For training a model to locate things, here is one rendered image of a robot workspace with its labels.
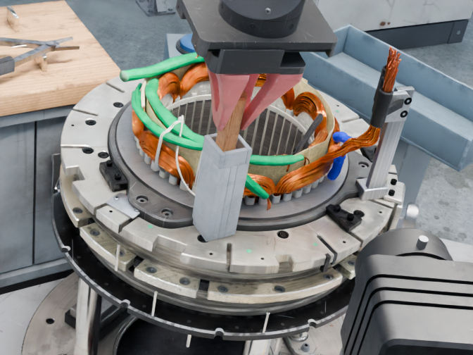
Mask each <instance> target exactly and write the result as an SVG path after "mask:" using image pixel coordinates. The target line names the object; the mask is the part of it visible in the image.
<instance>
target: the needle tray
mask: <svg viewBox="0 0 473 355"><path fill-rule="evenodd" d="M333 32H334V34H335V35H336V36H337V38H338V42H337V45H336V48H335V50H334V54H333V56H332V57H330V58H329V57H328V56H327V55H326V53H325V52H299V53H300V55H301V56H302V58H303V60H304V61H305V64H306V66H305V70H304V72H303V76H302V78H304V79H306V80H307V81H308V83H307V84H308V85H310V86H311V87H312V88H314V89H317V90H319V91H321V92H323V93H325V94H327V95H328V96H330V97H332V98H333V99H336V100H337V101H339V102H340V103H342V104H343V105H344V106H346V107H348V108H349V109H350V110H352V111H353V112H354V113H356V114H357V115H358V116H359V119H363V120H364V121H365V122H366V123H367V124H368V125H370V119H371V117H372V107H373V104H374V96H375V92H376V90H377V85H378V82H379V78H380V75H381V71H382V68H383V67H384V66H386V63H387V58H388V56H389V47H390V46H391V45H389V44H387V43H385V42H383V41H381V40H379V39H377V38H375V37H373V36H372V35H369V34H367V33H366V32H363V31H362V30H359V29H358V28H356V27H353V26H352V25H350V24H347V25H344V26H343V27H340V28H338V29H336V30H333ZM392 49H393V50H394V49H396V51H397V53H396V55H398V53H399V54H401V55H400V57H399V58H398V61H399V59H401V61H400V63H399V65H398V69H399V70H398V72H397V75H396V79H395V84H394V86H393V91H394V89H395V87H410V86H412V87H413V88H414V89H415V91H414V94H413V97H412V102H411V105H410V108H409V111H408V115H407V118H406V120H405V122H404V126H403V129H402V132H401V135H400V138H399V140H398V145H397V147H396V151H395V154H394V156H393V160H392V163H391V165H395V167H396V172H397V177H398V182H402V183H404V184H405V187H406V188H405V196H404V201H403V208H406V207H407V205H408V203H410V202H412V203H415V201H416V198H417V195H418V193H419V190H420V187H421V184H422V181H423V179H424V175H425V173H426V170H427V166H428V165H429V161H430V158H431V156H432V157H433V158H435V159H437V160H438V161H440V162H442V163H444V164H446V165H447V166H449V167H451V168H452V169H454V170H456V171H457V172H460V171H461V170H463V169H464V168H466V167H467V166H468V165H469V164H471V163H472V162H473V88H472V87H470V86H468V85H466V84H464V83H462V82H461V81H459V80H456V79H455V78H453V77H451V76H449V75H447V74H445V73H442V72H441V71H440V70H437V69H435V68H433V67H431V66H429V65H427V64H426V63H423V62H421V61H419V60H418V59H416V58H414V57H412V56H410V55H408V54H406V53H404V52H402V51H400V50H398V49H397V48H395V47H393V46H392Z"/></svg>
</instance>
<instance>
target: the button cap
mask: <svg viewBox="0 0 473 355"><path fill-rule="evenodd" d="M192 35H193V34H189V35H185V36H183V37H182V38H181V40H180V47H181V48H182V49H183V50H185V51H188V52H190V53H194V52H195V49H194V47H193V45H192V43H191V38H192Z"/></svg>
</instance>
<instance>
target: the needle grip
mask: <svg viewBox="0 0 473 355"><path fill-rule="evenodd" d="M247 96H248V95H247V92H245V91H243V92H242V94H241V96H240V98H239V100H238V102H237V104H236V106H235V108H234V110H233V112H232V114H231V116H230V118H229V120H228V122H227V124H226V126H225V127H224V128H223V130H222V131H219V130H218V131H217V137H216V141H215V143H216V144H217V145H218V146H219V147H220V149H221V150H222V151H223V152H224V151H231V150H235V149H236V146H237V140H238V136H239V131H240V127H241V122H242V118H243V114H244V109H245V105H246V100H247Z"/></svg>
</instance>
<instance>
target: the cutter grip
mask: <svg viewBox="0 0 473 355"><path fill-rule="evenodd" d="M12 72H15V60H14V58H13V57H11V56H7V57H4V58H0V76H1V75H5V74H8V73H12Z"/></svg>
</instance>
